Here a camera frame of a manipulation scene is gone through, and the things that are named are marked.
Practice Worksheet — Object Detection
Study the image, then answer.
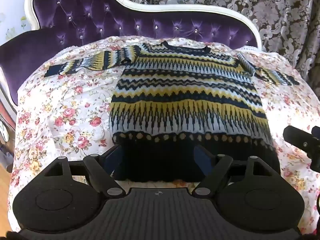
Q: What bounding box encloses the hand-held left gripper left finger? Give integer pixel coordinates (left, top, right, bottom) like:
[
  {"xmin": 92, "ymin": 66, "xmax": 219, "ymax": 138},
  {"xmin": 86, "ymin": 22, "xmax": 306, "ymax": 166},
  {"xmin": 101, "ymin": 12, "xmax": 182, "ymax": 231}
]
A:
[{"xmin": 44, "ymin": 144, "xmax": 127, "ymax": 197}]

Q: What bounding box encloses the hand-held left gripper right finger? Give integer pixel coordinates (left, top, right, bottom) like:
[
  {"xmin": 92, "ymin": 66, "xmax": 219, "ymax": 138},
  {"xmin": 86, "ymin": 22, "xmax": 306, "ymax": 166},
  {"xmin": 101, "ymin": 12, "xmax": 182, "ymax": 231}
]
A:
[{"xmin": 193, "ymin": 144, "xmax": 276, "ymax": 197}]

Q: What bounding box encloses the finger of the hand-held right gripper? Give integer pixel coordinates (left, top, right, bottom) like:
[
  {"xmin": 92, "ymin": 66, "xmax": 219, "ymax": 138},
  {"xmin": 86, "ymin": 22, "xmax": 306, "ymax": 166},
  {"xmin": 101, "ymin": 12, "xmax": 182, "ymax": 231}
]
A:
[{"xmin": 283, "ymin": 124, "xmax": 320, "ymax": 173}]

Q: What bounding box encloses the yellow navy patterned knit sweater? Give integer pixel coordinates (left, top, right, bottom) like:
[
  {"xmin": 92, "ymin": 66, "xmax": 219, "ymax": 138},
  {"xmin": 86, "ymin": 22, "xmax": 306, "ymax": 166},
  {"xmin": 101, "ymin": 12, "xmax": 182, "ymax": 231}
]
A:
[{"xmin": 44, "ymin": 41, "xmax": 300, "ymax": 182}]

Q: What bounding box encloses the floral printed blanket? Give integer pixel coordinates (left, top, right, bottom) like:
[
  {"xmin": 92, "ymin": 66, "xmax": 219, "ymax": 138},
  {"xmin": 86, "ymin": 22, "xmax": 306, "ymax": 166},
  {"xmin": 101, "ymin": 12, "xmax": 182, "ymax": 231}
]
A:
[{"xmin": 7, "ymin": 35, "xmax": 320, "ymax": 234}]

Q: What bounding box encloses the brown damask curtain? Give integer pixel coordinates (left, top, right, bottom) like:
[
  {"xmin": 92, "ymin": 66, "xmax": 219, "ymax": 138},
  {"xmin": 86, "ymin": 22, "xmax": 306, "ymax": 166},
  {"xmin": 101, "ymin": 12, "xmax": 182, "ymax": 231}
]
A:
[{"xmin": 110, "ymin": 0, "xmax": 320, "ymax": 90}]

